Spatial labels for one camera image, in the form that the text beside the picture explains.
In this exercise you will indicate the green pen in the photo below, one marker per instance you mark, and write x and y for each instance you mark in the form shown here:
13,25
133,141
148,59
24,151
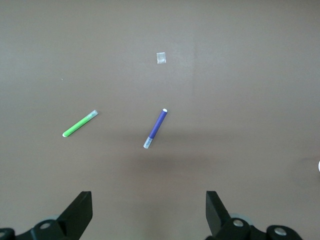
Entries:
79,123

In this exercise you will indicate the small clear tape patch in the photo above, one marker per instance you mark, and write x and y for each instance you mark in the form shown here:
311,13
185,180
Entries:
161,58

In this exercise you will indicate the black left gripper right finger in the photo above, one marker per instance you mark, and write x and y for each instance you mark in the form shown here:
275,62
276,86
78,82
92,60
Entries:
220,217

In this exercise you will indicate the purple pen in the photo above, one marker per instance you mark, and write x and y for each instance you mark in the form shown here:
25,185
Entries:
157,126

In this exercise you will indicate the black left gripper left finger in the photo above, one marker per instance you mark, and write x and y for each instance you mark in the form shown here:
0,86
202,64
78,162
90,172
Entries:
72,220

